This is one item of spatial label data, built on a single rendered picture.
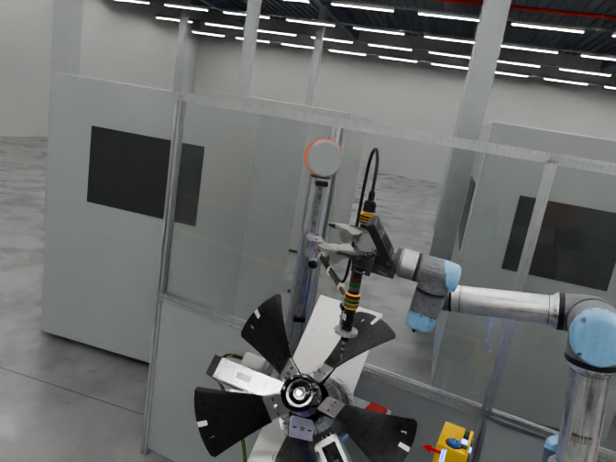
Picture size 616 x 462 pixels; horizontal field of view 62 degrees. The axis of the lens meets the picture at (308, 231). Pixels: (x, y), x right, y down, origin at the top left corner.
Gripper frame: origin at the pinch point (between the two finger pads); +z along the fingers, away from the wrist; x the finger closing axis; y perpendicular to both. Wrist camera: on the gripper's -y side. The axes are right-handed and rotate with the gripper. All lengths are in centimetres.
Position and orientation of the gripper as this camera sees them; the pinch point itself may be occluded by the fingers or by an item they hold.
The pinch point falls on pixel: (326, 233)
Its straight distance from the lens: 135.2
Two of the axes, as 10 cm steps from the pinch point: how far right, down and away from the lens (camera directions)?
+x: 3.3, -6.0, 7.2
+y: -0.9, 7.4, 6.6
